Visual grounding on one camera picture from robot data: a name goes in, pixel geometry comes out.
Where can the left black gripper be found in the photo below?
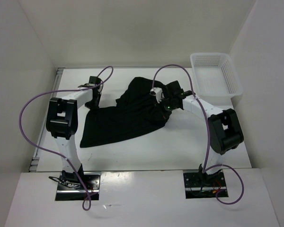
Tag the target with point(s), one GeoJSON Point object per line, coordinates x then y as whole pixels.
{"type": "Point", "coordinates": [92, 107]}

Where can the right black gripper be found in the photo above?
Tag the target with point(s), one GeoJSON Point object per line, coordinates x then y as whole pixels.
{"type": "Point", "coordinates": [164, 99]}

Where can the black shorts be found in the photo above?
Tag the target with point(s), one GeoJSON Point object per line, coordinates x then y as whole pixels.
{"type": "Point", "coordinates": [136, 113]}

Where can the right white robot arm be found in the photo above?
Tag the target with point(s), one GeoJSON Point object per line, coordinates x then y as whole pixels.
{"type": "Point", "coordinates": [223, 128]}

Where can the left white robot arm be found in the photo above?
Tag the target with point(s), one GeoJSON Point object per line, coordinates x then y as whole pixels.
{"type": "Point", "coordinates": [62, 123]}

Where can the white plastic basket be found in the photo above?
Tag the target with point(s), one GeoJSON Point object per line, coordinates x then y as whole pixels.
{"type": "Point", "coordinates": [215, 75]}

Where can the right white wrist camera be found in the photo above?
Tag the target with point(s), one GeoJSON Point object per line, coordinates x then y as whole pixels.
{"type": "Point", "coordinates": [157, 93]}

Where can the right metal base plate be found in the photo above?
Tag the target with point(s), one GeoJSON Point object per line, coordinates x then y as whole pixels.
{"type": "Point", "coordinates": [198, 188]}

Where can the metal base plate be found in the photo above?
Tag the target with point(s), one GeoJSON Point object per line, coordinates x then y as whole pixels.
{"type": "Point", "coordinates": [75, 192]}
{"type": "Point", "coordinates": [198, 188]}

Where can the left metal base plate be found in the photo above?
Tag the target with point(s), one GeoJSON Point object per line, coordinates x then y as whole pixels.
{"type": "Point", "coordinates": [75, 192]}

